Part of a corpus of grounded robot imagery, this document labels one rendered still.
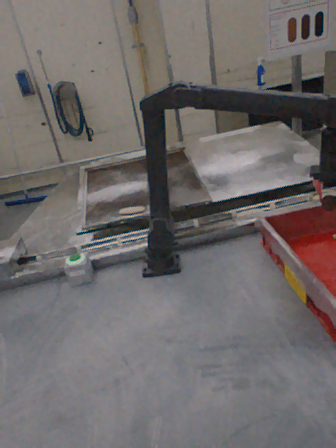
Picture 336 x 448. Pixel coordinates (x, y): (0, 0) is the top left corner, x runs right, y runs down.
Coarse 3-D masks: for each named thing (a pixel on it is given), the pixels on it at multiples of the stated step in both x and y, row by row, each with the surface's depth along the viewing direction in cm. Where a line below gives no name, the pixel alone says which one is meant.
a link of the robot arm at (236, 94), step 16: (176, 96) 83; (192, 96) 83; (208, 96) 85; (224, 96) 85; (240, 96) 85; (256, 96) 85; (272, 96) 85; (288, 96) 85; (304, 96) 85; (320, 96) 85; (240, 112) 88; (256, 112) 87; (272, 112) 87; (288, 112) 87; (304, 112) 86; (320, 112) 86
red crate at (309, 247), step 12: (264, 240) 109; (288, 240) 112; (300, 240) 110; (312, 240) 109; (324, 240) 108; (300, 252) 105; (312, 252) 104; (324, 252) 103; (276, 264) 100; (312, 264) 99; (324, 264) 98; (324, 276) 93; (312, 300) 82; (312, 312) 82; (324, 312) 77; (324, 324) 77
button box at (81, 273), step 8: (88, 256) 113; (72, 264) 108; (80, 264) 107; (88, 264) 110; (72, 272) 108; (80, 272) 108; (88, 272) 109; (72, 280) 109; (80, 280) 109; (88, 280) 110
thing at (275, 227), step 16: (304, 208) 108; (320, 208) 108; (256, 224) 109; (272, 224) 109; (288, 224) 109; (304, 224) 110; (320, 224) 111; (272, 240) 97; (288, 256) 88; (304, 272) 80; (304, 288) 81; (320, 288) 75; (320, 304) 74
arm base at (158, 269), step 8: (168, 248) 107; (152, 256) 106; (160, 256) 105; (168, 256) 107; (176, 256) 113; (144, 264) 112; (152, 264) 106; (160, 264) 106; (168, 264) 107; (176, 264) 109; (144, 272) 108; (152, 272) 107; (160, 272) 107; (168, 272) 107; (176, 272) 107
